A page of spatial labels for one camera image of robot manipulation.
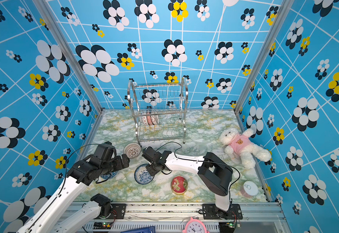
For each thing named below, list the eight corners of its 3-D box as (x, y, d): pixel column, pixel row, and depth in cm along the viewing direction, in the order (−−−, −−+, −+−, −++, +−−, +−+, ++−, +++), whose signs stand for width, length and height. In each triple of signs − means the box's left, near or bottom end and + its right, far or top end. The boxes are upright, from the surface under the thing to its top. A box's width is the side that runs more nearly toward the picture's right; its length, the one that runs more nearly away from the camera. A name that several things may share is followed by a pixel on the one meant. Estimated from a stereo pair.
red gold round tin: (170, 194, 81) (170, 192, 78) (170, 177, 87) (170, 175, 84) (188, 194, 81) (188, 192, 78) (187, 177, 87) (187, 174, 84)
